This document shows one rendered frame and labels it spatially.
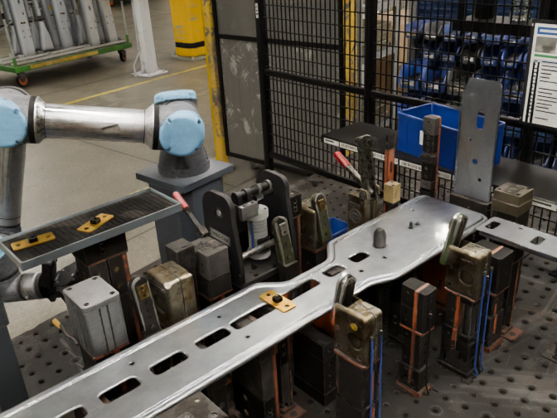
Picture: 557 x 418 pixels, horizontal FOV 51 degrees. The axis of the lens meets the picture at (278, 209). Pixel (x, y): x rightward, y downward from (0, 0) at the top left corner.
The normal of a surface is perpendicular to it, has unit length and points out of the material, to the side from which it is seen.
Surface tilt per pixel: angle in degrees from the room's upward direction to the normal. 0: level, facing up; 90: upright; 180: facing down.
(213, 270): 90
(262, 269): 0
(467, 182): 90
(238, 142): 91
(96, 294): 0
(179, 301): 90
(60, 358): 0
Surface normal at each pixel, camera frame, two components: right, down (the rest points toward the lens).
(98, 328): 0.66, 0.29
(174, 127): 0.35, 0.41
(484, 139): -0.74, 0.33
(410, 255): -0.05, -0.90
